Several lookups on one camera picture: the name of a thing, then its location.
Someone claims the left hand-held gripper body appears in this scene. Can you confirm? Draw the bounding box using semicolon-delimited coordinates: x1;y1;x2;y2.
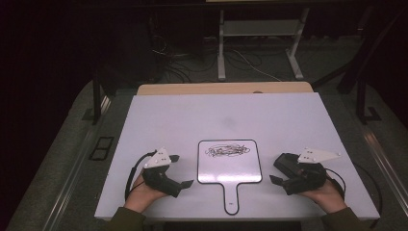
141;146;183;198

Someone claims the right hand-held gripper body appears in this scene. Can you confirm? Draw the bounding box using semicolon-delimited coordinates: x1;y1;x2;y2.
283;146;342;196

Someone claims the black whiteboard eraser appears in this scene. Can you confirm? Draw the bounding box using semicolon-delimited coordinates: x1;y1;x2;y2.
272;152;301;179

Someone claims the small whiteboard with handle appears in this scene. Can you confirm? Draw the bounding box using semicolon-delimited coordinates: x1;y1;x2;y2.
196;139;264;217

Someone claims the person's left hand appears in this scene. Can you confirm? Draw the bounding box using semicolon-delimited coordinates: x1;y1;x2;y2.
124;172;168;214

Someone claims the person's right hand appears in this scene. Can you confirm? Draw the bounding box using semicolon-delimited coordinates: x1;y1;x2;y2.
298;178;348;215

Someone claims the black metal stand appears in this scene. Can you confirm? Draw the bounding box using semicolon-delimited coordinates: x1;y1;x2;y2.
355;75;383;125

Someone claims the white metal stand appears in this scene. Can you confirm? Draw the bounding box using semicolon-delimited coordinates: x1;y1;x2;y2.
217;7;311;82

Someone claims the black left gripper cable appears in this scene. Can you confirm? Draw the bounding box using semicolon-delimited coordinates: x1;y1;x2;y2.
123;149;158;202

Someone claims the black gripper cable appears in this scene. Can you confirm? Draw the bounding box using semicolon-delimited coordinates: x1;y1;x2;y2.
324;167;348;200
123;149;158;202

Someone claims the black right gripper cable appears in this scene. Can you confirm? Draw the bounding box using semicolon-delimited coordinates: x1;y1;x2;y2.
324;167;348;200

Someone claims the black floor frame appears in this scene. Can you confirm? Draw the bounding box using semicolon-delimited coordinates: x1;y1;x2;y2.
89;136;115;162

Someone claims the bundle of floor cables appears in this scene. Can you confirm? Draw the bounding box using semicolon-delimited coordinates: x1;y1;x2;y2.
148;33;225;85

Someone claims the white floor cable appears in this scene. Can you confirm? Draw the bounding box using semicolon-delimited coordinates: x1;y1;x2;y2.
229;47;283;83

